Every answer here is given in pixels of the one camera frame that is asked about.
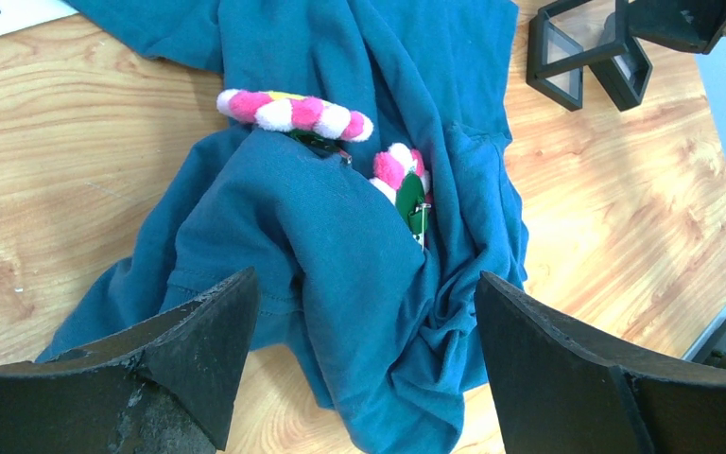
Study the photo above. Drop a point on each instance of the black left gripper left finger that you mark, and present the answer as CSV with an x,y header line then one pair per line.
x,y
165,385

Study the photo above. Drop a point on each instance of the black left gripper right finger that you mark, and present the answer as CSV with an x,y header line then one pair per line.
x,y
560,385

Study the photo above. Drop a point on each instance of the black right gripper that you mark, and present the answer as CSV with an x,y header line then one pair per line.
x,y
566,36

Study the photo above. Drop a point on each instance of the blue garment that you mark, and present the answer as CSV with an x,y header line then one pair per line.
x,y
385,331

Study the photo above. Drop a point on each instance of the pink white flower brooch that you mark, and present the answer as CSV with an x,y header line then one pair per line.
x,y
285,112

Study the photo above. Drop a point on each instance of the black white checkerboard mat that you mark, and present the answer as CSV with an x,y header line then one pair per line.
x,y
17,15

